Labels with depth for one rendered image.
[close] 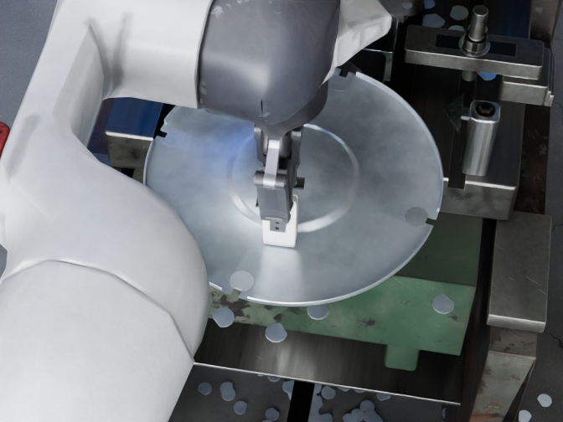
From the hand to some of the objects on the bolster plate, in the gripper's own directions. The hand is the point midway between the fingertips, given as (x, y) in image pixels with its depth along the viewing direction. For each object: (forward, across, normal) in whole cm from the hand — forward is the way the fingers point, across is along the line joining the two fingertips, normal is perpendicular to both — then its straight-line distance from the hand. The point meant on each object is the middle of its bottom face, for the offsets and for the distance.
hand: (280, 217), depth 112 cm
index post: (+11, -18, +18) cm, 28 cm away
